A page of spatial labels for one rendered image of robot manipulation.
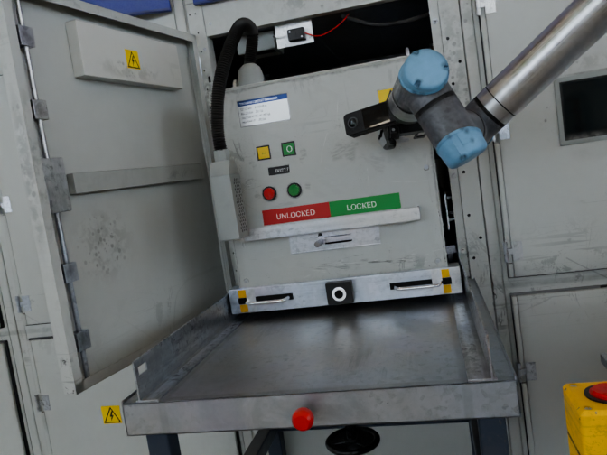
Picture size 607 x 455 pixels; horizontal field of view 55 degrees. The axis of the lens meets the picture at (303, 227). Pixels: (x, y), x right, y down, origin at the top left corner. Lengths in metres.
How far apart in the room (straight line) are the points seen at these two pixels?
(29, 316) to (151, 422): 0.98
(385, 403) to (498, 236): 0.74
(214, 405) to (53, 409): 1.08
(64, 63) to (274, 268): 0.62
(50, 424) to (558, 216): 1.57
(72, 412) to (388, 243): 1.12
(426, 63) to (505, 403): 0.53
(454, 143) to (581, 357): 0.81
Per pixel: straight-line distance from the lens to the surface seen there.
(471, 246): 1.53
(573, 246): 1.55
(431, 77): 0.97
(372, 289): 1.33
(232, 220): 1.26
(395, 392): 0.90
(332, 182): 1.32
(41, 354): 1.95
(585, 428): 0.68
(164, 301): 1.40
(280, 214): 1.35
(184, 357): 1.17
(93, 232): 1.24
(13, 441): 2.12
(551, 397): 1.64
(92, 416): 1.93
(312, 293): 1.35
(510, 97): 1.08
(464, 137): 0.97
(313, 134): 1.32
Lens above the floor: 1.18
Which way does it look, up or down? 5 degrees down
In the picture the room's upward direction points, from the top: 8 degrees counter-clockwise
